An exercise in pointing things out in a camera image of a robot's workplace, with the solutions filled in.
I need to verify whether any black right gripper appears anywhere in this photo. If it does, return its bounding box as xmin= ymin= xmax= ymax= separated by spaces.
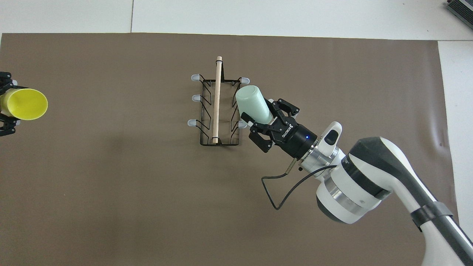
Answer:
xmin=240 ymin=98 xmax=318 ymax=160

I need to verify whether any pale green plastic cup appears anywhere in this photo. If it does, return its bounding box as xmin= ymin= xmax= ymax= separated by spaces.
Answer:
xmin=236 ymin=85 xmax=274 ymax=125

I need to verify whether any yellow plastic cup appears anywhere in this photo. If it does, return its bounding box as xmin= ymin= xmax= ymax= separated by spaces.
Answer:
xmin=0 ymin=88 xmax=48 ymax=121

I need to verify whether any brown table mat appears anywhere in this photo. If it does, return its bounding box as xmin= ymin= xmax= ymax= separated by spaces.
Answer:
xmin=0 ymin=33 xmax=461 ymax=266

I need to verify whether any grey ribbed device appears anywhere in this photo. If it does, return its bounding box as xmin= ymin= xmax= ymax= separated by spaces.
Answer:
xmin=445 ymin=0 xmax=473 ymax=21

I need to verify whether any black wire cup rack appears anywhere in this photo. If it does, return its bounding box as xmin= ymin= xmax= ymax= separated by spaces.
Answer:
xmin=187 ymin=56 xmax=251 ymax=147

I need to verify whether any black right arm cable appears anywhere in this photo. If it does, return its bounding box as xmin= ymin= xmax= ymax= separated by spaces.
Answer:
xmin=261 ymin=159 xmax=337 ymax=211

